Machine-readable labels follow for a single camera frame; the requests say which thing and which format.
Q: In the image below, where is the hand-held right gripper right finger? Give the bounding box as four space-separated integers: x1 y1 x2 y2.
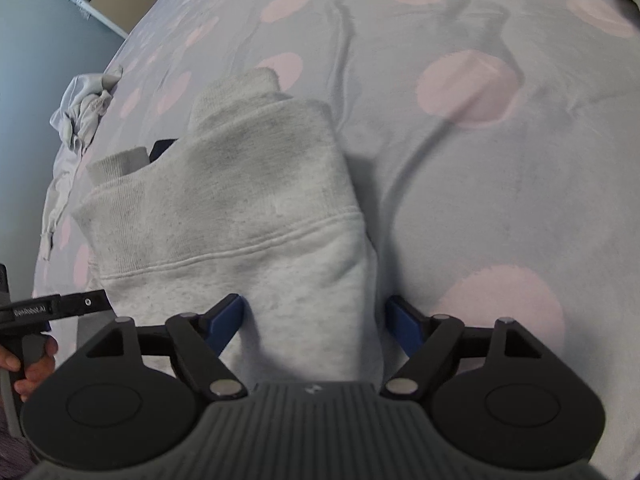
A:
379 294 544 402

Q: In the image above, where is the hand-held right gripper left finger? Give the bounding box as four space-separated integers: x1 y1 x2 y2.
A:
87 293 249 402

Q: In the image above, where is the grey sweatshirt with navy lining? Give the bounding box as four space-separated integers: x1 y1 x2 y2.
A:
72 67 389 387

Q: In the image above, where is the person's left hand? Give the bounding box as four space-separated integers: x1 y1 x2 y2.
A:
0 336 59 402

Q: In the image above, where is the bed with polka-dot sheet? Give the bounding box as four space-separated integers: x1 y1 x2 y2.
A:
31 0 640 480

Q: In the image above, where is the crumpled white garment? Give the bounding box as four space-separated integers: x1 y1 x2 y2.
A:
37 62 126 264

